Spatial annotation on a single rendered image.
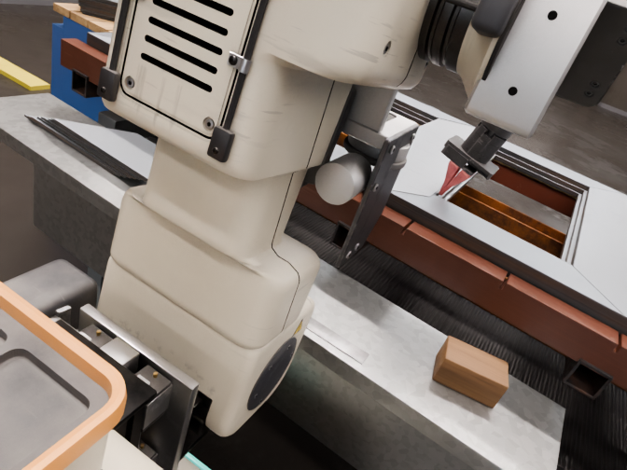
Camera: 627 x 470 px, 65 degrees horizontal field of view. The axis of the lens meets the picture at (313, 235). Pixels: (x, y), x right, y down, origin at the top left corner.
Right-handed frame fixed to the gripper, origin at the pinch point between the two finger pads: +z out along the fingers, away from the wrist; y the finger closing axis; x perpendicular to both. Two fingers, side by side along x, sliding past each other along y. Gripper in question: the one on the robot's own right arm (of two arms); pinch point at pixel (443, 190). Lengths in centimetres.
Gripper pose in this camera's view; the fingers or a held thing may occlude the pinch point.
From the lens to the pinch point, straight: 98.4
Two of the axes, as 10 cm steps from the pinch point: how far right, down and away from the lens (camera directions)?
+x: -4.9, 3.0, -8.2
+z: -4.8, 6.9, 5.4
